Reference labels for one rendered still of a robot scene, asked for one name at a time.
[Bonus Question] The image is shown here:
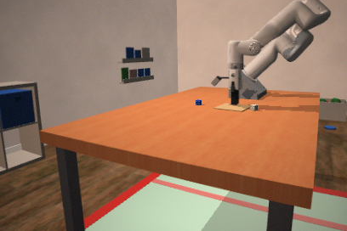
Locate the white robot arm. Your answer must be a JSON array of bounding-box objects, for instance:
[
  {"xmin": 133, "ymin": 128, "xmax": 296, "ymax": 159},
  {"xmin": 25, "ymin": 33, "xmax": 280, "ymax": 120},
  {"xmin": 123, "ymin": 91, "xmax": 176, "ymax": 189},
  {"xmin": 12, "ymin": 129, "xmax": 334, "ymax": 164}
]
[{"xmin": 228, "ymin": 0, "xmax": 331, "ymax": 82}]

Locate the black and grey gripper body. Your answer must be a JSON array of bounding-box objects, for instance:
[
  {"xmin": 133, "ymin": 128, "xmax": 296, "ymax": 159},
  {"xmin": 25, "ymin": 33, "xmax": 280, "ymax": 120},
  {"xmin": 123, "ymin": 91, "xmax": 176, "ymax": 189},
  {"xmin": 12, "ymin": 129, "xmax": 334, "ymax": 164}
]
[{"xmin": 228, "ymin": 69, "xmax": 243, "ymax": 91}]

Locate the white die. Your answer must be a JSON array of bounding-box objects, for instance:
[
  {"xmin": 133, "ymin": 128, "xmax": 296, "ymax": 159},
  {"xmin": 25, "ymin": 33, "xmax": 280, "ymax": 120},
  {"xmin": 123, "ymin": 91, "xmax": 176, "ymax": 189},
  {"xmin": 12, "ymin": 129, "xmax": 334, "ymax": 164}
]
[{"xmin": 250, "ymin": 104, "xmax": 258, "ymax": 110}]

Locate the tan mat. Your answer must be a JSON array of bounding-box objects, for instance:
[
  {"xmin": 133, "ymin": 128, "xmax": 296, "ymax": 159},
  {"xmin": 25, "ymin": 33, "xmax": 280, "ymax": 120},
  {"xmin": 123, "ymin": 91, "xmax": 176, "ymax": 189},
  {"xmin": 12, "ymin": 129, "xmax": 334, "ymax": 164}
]
[{"xmin": 214, "ymin": 103, "xmax": 250, "ymax": 112}]

